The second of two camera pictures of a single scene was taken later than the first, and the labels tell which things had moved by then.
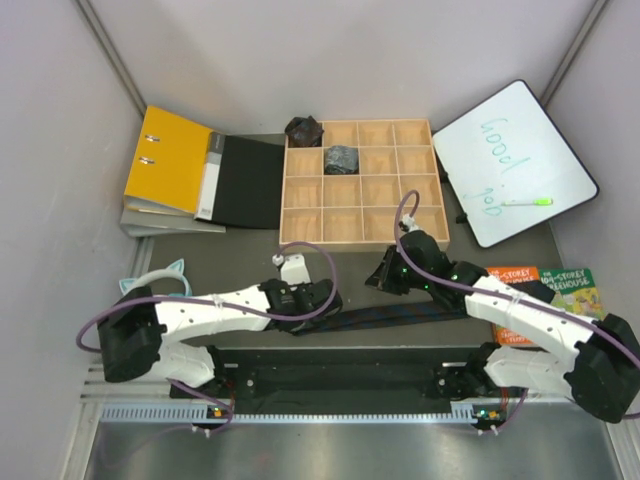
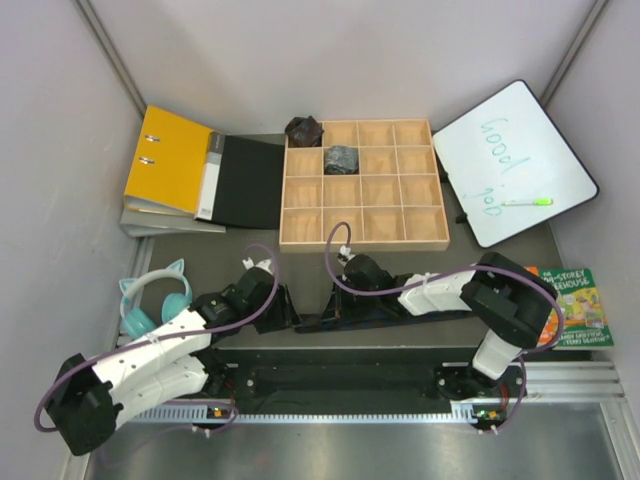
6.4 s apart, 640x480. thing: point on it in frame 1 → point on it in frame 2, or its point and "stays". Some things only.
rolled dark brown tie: (304, 132) stays
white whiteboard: (508, 148) stays
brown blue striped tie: (397, 314) stays
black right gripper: (383, 278) → (338, 306)
